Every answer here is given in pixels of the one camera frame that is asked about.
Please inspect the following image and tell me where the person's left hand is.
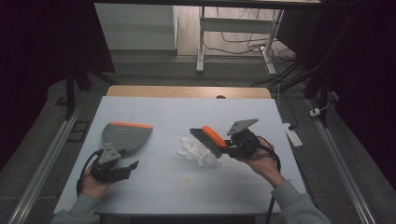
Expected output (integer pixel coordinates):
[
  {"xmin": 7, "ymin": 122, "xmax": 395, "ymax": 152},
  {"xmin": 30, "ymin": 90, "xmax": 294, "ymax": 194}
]
[{"xmin": 79, "ymin": 163, "xmax": 117, "ymax": 201}]

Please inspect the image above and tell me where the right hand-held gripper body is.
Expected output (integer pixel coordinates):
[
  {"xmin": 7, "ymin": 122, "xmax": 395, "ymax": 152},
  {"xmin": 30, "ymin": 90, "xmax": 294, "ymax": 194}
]
[{"xmin": 226, "ymin": 118, "xmax": 262, "ymax": 161}]

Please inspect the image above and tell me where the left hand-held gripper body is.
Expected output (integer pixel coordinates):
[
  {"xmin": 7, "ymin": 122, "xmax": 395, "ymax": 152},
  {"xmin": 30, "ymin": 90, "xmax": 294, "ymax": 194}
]
[{"xmin": 90, "ymin": 143, "xmax": 133, "ymax": 184}]

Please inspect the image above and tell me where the person's right hand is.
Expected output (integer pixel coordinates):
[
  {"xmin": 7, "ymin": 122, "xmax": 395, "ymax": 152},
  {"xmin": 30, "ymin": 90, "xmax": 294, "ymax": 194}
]
[{"xmin": 236, "ymin": 137, "xmax": 287, "ymax": 189}]

